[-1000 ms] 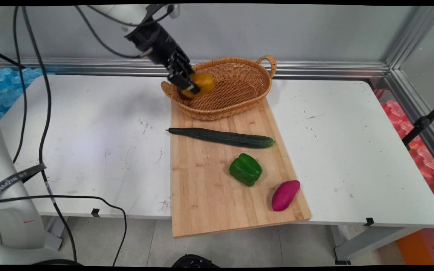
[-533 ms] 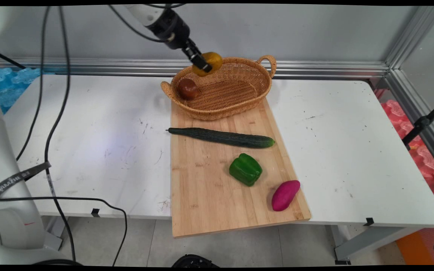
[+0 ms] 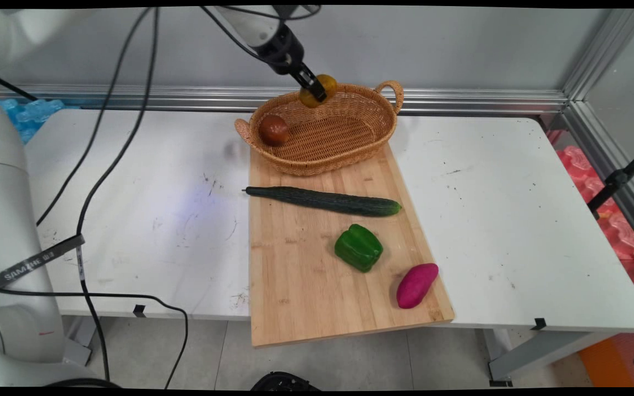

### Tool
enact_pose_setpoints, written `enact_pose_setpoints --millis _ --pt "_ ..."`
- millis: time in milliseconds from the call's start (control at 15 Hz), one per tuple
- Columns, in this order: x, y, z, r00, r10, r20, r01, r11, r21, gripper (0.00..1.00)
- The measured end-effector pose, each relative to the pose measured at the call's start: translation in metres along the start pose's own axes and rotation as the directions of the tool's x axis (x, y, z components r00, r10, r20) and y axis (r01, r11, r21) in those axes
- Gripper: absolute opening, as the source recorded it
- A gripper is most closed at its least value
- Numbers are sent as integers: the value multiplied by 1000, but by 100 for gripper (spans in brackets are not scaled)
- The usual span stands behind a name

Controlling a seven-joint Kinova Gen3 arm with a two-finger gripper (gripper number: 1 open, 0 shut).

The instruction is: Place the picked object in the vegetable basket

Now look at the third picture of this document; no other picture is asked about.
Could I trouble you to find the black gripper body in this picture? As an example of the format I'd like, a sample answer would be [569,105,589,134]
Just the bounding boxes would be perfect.
[254,23,308,76]

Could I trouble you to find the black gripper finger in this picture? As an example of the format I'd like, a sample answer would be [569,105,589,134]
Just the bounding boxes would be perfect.
[294,63,328,103]

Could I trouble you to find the yellow potato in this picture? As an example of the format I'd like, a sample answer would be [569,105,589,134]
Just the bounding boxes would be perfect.
[298,74,338,109]

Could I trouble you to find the woven wicker basket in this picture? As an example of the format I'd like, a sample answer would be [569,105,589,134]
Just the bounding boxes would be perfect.
[234,80,405,177]

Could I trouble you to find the brown red tomato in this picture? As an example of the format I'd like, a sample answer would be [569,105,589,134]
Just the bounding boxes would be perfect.
[258,114,290,147]

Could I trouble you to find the long dark green cucumber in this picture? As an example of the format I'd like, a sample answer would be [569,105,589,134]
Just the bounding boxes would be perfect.
[243,186,403,217]

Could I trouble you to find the green bell pepper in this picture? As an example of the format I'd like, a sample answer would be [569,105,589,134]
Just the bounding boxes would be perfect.
[334,223,384,273]

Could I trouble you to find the bamboo cutting board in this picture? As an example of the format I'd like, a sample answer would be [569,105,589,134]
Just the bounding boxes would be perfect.
[248,142,455,348]

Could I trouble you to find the purple sweet potato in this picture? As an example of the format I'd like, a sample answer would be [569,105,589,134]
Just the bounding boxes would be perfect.
[396,263,440,310]

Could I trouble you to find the blue bubble wrap sheet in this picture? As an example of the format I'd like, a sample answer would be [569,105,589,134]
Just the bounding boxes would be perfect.
[0,98,67,145]

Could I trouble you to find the round black floor object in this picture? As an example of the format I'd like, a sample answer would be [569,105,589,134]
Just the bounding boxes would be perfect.
[250,371,322,391]

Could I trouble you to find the black tripod pole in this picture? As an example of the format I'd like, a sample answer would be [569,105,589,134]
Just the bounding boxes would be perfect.
[587,140,634,221]

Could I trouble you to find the pink bubble wrap sheet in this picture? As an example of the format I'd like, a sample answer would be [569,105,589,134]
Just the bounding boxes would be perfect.
[548,129,634,262]

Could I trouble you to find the grey metal table leg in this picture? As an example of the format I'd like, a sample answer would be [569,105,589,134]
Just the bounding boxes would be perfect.
[483,328,621,387]

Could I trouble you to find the orange floor mat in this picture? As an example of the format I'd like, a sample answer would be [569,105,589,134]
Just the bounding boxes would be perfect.
[577,308,634,388]

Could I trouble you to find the horizontal aluminium frame rail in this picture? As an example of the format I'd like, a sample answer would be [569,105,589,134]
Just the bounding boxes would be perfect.
[0,74,571,117]

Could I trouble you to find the thin black cable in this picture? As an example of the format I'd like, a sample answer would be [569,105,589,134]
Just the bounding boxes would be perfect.
[35,7,154,227]

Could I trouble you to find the thick black cable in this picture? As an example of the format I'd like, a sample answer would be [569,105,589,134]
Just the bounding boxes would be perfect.
[75,7,161,383]

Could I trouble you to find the black floor cable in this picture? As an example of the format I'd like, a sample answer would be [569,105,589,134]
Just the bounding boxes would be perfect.
[0,289,189,389]

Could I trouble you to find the corner aluminium frame post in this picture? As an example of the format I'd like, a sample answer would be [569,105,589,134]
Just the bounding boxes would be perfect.
[561,8,634,256]

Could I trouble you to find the grey printed cable strap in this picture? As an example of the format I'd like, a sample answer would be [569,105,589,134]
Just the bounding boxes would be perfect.
[0,234,86,294]

